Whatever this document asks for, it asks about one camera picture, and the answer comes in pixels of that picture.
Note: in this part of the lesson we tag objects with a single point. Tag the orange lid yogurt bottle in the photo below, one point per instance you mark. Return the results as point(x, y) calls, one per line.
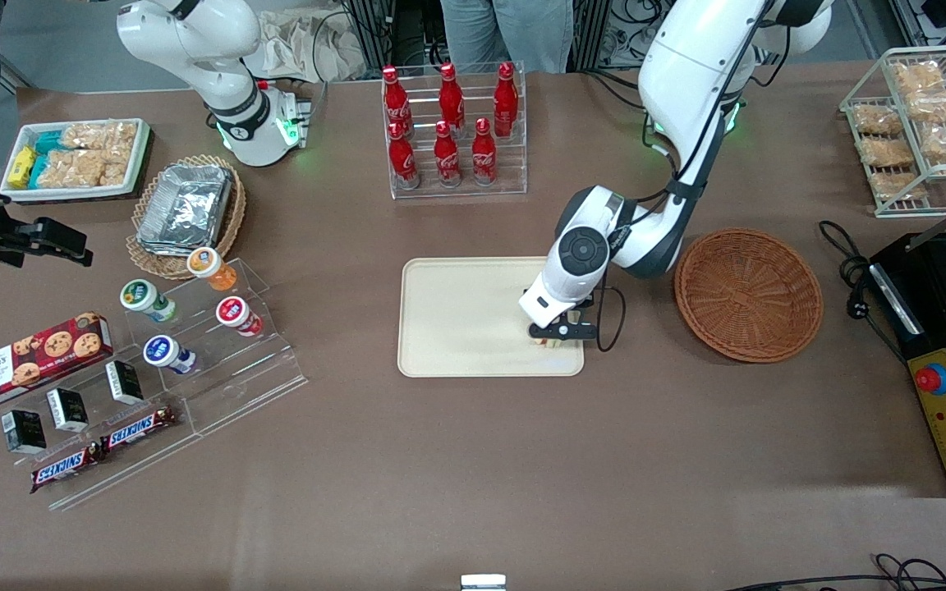
point(210, 267)

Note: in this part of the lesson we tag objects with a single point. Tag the clear bag of rice crackers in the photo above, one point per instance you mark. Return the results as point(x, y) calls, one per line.
point(99, 135)
point(83, 168)

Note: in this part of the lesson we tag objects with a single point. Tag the small white box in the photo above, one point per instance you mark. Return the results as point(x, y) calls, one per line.
point(483, 583)

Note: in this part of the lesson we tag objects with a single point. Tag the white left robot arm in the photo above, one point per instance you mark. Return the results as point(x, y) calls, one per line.
point(686, 82)

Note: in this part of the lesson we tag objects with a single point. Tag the person in grey trousers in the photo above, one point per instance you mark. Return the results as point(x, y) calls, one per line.
point(510, 37)

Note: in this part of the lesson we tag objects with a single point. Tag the clear acrylic stepped stand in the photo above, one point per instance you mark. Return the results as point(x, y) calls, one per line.
point(136, 468)
point(251, 386)

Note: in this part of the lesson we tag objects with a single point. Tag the clear acrylic bottle rack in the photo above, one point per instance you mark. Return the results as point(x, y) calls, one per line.
point(514, 164)

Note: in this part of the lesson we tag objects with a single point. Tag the beige rectangular tray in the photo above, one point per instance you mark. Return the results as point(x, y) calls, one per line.
point(465, 316)

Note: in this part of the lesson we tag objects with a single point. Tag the red cola bottle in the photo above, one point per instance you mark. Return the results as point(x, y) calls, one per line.
point(506, 98)
point(451, 98)
point(393, 94)
point(403, 160)
point(484, 156)
point(447, 160)

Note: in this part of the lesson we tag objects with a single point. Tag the red Walkers cookie box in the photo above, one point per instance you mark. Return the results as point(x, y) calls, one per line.
point(29, 361)

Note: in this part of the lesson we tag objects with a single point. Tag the teal snack packet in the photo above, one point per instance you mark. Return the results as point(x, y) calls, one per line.
point(39, 171)
point(49, 142)

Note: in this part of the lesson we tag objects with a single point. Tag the small black box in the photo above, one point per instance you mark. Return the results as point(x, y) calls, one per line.
point(67, 410)
point(24, 431)
point(124, 382)

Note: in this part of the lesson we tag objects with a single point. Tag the crumpled beige paper bag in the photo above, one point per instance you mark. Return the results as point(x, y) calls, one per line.
point(292, 45)

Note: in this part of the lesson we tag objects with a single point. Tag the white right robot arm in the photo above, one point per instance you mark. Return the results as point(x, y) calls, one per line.
point(194, 41)

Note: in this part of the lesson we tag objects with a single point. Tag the black appliance housing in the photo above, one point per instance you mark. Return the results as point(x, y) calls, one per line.
point(929, 287)

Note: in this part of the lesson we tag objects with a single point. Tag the blue lid yogurt bottle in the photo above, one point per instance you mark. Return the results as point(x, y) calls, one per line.
point(165, 353)

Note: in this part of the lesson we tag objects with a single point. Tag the red lid yogurt bottle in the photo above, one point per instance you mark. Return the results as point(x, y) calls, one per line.
point(236, 315)

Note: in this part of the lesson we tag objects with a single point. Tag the yellow snack packet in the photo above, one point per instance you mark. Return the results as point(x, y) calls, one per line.
point(21, 167)

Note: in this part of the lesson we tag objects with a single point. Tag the Snickers chocolate bar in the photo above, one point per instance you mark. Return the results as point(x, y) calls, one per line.
point(62, 468)
point(136, 429)

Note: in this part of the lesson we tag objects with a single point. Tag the green lid yogurt bottle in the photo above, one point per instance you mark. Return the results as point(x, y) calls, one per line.
point(144, 298)

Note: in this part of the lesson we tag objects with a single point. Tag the oval light wicker basket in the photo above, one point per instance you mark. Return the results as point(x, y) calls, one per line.
point(153, 264)

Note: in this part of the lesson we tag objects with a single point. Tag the round brown wicker basket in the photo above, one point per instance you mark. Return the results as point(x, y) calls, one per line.
point(748, 295)

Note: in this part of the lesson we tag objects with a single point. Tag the white rectangular snack tray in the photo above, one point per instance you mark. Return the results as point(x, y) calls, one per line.
point(138, 168)

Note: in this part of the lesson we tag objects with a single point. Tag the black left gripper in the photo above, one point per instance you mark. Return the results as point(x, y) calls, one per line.
point(587, 304)

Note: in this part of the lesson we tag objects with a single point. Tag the stack of foil containers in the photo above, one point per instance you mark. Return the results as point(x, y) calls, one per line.
point(184, 209)

